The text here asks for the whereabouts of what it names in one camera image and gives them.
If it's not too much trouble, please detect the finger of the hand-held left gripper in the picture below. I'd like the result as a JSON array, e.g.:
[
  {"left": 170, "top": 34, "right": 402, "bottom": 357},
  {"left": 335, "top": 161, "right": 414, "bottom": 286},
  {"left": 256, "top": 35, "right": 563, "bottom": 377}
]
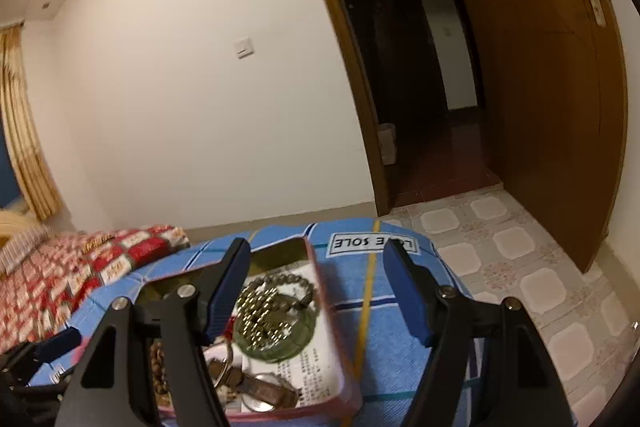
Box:
[{"left": 0, "top": 328, "right": 82, "bottom": 380}]

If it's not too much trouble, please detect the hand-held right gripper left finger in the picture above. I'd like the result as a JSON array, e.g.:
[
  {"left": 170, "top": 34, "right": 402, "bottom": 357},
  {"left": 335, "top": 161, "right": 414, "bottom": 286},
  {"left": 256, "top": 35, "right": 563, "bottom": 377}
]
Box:
[{"left": 54, "top": 237, "right": 252, "bottom": 427}]

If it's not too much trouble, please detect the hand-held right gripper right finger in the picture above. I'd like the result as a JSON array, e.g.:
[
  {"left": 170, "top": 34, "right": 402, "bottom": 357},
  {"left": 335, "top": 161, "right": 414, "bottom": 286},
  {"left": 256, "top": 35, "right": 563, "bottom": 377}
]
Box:
[{"left": 382, "top": 237, "right": 573, "bottom": 427}]

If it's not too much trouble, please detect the gold ball chain necklace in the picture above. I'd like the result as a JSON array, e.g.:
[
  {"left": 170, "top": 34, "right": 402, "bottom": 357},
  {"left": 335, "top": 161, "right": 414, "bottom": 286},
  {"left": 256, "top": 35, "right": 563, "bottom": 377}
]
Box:
[{"left": 235, "top": 287, "right": 296, "bottom": 353}]

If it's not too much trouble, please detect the pink ring with red knot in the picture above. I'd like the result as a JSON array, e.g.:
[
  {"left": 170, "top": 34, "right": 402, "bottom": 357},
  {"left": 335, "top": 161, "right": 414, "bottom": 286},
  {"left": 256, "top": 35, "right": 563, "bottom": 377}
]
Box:
[{"left": 202, "top": 314, "right": 238, "bottom": 388}]

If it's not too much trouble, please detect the dark bead bracelet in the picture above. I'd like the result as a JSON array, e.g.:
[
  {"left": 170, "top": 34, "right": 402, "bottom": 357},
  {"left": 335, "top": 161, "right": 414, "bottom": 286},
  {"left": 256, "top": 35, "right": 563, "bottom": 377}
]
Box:
[{"left": 247, "top": 273, "right": 318, "bottom": 313}]

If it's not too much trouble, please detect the pink tin box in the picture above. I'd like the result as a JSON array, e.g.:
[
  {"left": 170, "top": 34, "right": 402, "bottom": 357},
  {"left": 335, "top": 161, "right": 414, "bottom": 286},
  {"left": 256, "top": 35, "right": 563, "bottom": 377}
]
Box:
[{"left": 135, "top": 236, "right": 363, "bottom": 423}]

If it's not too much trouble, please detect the brown bead bracelet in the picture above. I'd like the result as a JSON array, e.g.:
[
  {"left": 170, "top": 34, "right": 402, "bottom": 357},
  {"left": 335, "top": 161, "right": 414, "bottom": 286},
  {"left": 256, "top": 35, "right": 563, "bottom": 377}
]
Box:
[{"left": 149, "top": 339, "right": 171, "bottom": 408}]

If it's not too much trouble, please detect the brown strap wristwatch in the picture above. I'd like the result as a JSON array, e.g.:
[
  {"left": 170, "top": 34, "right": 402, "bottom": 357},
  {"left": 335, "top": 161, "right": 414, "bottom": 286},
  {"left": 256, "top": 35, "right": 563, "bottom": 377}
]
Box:
[{"left": 205, "top": 357, "right": 301, "bottom": 413}]

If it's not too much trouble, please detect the red printed bedspread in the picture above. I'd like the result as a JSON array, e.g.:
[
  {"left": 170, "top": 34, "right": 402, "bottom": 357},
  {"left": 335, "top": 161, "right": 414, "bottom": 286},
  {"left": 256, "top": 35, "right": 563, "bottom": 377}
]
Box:
[{"left": 0, "top": 223, "right": 191, "bottom": 355}]

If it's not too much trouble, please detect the blue plaid cloth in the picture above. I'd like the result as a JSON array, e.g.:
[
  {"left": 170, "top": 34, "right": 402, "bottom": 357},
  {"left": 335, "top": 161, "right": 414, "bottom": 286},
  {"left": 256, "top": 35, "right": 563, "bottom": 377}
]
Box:
[{"left": 27, "top": 217, "right": 488, "bottom": 427}]

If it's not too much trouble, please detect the striped pillow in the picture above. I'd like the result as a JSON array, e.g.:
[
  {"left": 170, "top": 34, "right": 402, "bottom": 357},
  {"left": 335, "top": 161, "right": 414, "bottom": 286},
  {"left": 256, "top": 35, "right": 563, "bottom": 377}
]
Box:
[{"left": 0, "top": 227, "right": 51, "bottom": 275}]

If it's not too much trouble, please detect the printed paper sheet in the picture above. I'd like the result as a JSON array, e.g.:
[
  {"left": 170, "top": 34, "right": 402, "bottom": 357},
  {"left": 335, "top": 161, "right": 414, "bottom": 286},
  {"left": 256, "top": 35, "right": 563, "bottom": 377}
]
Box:
[{"left": 200, "top": 259, "right": 346, "bottom": 408}]

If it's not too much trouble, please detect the cream wooden headboard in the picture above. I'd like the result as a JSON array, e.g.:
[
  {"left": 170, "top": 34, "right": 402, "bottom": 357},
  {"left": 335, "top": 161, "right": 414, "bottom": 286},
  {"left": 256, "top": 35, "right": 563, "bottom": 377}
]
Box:
[{"left": 0, "top": 209, "right": 38, "bottom": 238}]

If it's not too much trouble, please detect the white waste bin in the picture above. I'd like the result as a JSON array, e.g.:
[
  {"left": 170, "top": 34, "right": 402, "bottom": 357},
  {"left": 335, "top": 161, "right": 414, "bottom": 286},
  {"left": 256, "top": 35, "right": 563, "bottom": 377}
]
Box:
[{"left": 377, "top": 123, "right": 398, "bottom": 166}]

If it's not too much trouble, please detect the window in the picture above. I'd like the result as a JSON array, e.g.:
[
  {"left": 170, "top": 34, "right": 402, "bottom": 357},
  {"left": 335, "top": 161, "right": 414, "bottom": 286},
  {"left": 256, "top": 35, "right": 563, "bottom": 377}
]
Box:
[{"left": 0, "top": 127, "right": 23, "bottom": 210}]

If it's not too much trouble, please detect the beige patterned curtain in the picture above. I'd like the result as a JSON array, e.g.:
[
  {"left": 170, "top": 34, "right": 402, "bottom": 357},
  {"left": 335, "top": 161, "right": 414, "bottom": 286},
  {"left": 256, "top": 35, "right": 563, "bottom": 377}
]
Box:
[{"left": 0, "top": 24, "right": 63, "bottom": 222}]

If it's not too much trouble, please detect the brown wooden door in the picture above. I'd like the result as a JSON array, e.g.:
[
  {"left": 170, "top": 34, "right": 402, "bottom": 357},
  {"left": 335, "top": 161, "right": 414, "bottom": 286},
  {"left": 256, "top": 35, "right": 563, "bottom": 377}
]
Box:
[{"left": 420, "top": 0, "right": 628, "bottom": 273}]

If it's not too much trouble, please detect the wooden bead string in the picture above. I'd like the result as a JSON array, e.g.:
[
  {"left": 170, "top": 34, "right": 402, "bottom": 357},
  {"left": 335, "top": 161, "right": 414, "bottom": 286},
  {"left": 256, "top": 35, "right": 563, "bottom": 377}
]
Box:
[{"left": 80, "top": 233, "right": 118, "bottom": 254}]

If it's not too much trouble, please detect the brown wooden door frame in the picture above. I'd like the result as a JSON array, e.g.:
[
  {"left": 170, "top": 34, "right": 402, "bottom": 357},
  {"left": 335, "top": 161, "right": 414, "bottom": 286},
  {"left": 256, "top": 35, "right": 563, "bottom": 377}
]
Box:
[{"left": 287, "top": 0, "right": 391, "bottom": 217}]

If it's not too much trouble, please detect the metal door handle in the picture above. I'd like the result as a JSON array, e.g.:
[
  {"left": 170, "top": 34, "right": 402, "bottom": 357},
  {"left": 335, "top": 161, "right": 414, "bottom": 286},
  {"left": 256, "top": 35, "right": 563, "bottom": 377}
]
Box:
[{"left": 565, "top": 0, "right": 608, "bottom": 28}]

